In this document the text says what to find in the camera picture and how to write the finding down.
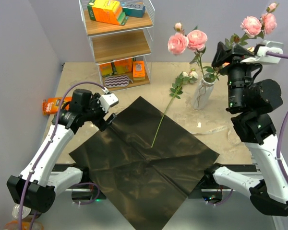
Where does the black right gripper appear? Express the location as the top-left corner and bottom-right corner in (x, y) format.
(210, 41), (261, 109)

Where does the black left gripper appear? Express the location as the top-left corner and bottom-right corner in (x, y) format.
(83, 93), (116, 131)

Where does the small pink rose stem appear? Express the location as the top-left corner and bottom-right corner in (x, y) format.
(225, 2), (279, 48)

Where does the large pink rose stem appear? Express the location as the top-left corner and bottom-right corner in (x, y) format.
(168, 22), (219, 83)

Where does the white rose stem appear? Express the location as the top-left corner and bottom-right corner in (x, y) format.
(151, 68), (198, 148)

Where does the black wrapping paper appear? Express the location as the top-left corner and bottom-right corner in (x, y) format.
(70, 97), (218, 230)

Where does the peach rose stem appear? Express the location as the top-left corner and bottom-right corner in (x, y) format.
(222, 46), (254, 67)

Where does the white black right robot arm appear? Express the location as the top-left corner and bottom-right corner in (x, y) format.
(203, 40), (288, 217)

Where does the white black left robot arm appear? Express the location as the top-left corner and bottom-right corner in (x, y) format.
(7, 89), (119, 213)

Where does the orange sponge pack left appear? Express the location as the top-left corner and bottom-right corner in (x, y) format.
(99, 63), (113, 77)

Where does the orange sponge pack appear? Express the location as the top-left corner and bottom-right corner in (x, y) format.
(99, 63), (113, 77)
(113, 58), (133, 74)
(132, 61), (145, 81)

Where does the orange razor package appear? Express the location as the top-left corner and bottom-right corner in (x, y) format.
(42, 97), (62, 115)

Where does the orange sponge pack middle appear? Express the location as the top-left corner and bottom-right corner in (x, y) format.
(113, 58), (133, 74)

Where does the orange sponge pack right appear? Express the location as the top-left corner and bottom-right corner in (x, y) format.
(132, 61), (145, 81)

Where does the teal box top shelf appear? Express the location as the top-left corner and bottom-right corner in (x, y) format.
(120, 1), (145, 18)

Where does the orange sponge box top shelf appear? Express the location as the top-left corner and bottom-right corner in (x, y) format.
(87, 0), (129, 25)

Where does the metal tin can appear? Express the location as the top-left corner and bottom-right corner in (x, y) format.
(12, 204), (32, 219)

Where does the orange plastic container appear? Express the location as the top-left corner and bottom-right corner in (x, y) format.
(3, 220), (44, 230)

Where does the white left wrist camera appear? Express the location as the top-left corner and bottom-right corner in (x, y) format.
(99, 93), (119, 113)

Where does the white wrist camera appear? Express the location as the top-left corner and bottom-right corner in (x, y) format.
(240, 40), (284, 65)
(99, 93), (119, 113)

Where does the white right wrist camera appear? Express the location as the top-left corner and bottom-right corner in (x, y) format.
(240, 40), (284, 65)

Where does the white wire wooden shelf rack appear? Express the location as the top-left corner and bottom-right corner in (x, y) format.
(79, 0), (156, 91)

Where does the aluminium rail frame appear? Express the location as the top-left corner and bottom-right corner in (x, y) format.
(61, 62), (285, 230)

